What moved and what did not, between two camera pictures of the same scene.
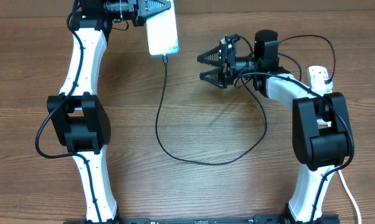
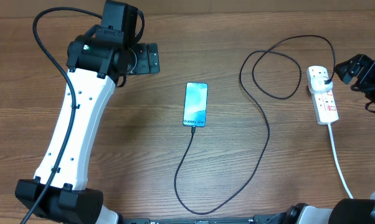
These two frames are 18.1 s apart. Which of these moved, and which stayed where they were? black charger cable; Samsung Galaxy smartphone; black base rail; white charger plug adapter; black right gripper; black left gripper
Moved: Samsung Galaxy smartphone; black right gripper; black charger cable; black left gripper
Stayed: black base rail; white charger plug adapter
